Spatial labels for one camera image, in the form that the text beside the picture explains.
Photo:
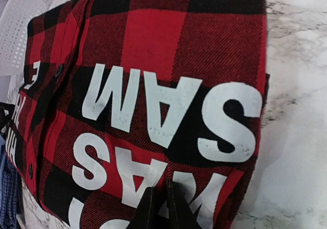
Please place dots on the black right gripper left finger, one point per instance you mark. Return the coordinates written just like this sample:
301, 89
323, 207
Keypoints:
145, 212

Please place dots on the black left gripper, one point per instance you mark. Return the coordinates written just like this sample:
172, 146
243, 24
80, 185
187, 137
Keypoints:
6, 117

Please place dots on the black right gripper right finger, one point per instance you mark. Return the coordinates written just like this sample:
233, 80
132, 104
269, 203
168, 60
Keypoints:
180, 214

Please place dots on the blue checked shirt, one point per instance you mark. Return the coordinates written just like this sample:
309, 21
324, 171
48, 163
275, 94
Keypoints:
9, 182

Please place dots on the red black plaid shirt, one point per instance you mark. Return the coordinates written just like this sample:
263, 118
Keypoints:
121, 95

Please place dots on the white plastic laundry basket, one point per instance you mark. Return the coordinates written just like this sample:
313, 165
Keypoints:
14, 22

